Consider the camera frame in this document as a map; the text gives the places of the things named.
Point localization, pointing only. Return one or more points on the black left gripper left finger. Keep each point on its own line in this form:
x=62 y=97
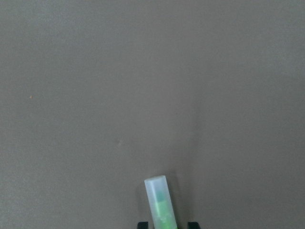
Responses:
x=143 y=225

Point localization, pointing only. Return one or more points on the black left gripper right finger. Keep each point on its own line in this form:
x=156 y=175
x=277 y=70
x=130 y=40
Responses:
x=193 y=225

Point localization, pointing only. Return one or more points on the green marker pen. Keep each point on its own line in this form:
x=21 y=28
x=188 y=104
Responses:
x=160 y=203

